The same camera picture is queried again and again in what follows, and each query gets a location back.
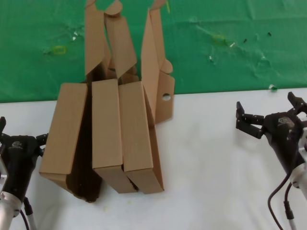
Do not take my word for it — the cardboard mailer box round-hole flap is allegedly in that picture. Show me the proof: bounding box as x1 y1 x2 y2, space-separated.
118 0 176 194

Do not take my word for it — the grey cable black connector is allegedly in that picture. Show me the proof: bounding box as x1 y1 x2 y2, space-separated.
283 183 296 230

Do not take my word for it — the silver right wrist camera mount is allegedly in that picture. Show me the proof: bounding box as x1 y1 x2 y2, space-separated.
298 112 307 160

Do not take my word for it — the long black curved cable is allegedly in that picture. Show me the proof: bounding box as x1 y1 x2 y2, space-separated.
268 173 292 230

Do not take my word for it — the wide open cardboard box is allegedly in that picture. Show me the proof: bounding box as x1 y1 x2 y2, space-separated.
39 0 111 204

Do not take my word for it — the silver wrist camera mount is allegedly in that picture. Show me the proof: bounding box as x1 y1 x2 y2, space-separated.
0 155 9 192
298 112 307 160

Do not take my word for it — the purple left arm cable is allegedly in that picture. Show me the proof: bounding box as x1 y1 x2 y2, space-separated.
18 207 31 230

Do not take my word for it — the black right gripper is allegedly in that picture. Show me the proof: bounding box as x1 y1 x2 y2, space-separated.
236 92 307 177

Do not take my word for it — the green table cloth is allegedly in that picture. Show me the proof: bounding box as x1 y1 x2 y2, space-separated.
0 0 307 104

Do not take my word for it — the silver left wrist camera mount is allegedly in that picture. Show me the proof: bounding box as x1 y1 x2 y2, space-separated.
0 155 9 192

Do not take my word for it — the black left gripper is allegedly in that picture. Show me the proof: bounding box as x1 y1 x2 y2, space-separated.
0 116 49 200

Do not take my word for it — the narrow open cardboard box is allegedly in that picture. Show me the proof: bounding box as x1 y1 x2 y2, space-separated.
92 0 139 194

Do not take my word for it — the grey left arm cable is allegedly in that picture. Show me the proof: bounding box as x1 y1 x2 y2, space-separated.
23 195 38 230

